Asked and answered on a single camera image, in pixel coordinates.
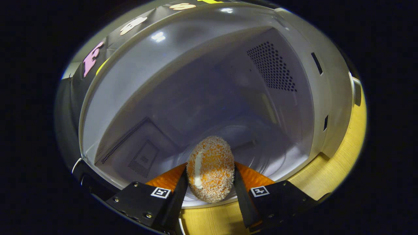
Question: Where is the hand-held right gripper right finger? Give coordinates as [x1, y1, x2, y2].
[233, 161, 318, 230]

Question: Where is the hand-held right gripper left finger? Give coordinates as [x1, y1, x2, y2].
[105, 163, 189, 233]

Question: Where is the orange crumbed croquette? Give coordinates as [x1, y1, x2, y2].
[186, 136, 235, 203]

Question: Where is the white microwave oven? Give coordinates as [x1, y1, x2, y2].
[71, 2, 363, 209]

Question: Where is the black backdrop cloth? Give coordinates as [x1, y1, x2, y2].
[54, 0, 271, 170]

